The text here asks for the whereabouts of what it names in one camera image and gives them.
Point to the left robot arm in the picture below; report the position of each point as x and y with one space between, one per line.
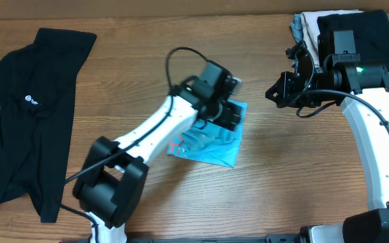
111 182

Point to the black polo shirt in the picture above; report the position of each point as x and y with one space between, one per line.
37 101

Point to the light blue printed t-shirt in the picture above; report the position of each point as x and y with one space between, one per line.
208 143

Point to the folded blue denim garment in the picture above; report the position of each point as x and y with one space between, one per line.
297 28

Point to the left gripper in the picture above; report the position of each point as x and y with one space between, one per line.
231 115

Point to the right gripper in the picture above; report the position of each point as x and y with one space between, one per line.
289 90

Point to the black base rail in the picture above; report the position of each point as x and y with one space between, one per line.
194 240

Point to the folded beige garment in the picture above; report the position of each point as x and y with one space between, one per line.
311 31

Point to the folded black garment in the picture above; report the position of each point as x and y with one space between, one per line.
370 29

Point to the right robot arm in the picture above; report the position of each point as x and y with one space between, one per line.
361 89

